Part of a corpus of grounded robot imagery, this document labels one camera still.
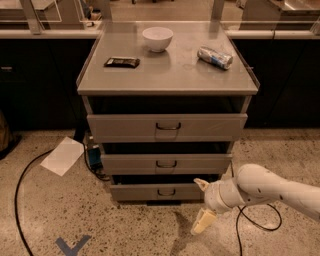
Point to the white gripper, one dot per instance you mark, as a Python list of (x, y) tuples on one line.
[(212, 197)]

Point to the grey bottom drawer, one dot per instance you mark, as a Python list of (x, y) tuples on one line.
[(157, 192)]

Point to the grey drawer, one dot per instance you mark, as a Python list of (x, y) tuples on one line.
[(166, 127), (161, 164), (157, 192)]

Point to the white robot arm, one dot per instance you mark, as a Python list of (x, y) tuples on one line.
[(252, 185)]

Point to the grey middle drawer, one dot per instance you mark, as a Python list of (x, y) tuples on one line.
[(161, 164)]

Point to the grey top drawer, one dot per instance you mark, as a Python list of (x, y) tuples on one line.
[(166, 127)]

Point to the grey drawer cabinet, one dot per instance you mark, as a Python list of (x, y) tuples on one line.
[(174, 81)]

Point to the blue power box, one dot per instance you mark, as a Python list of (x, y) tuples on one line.
[(94, 157)]

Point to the crushed silver blue can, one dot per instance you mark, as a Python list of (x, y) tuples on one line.
[(215, 57)]

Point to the white paper sheet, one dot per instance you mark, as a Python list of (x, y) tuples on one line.
[(63, 157)]

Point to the black snack bar packet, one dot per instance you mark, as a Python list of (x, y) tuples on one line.
[(122, 62)]

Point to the white bowl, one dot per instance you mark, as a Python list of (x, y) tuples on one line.
[(157, 39)]

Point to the brown bag at left edge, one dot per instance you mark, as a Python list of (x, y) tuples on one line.
[(6, 136)]

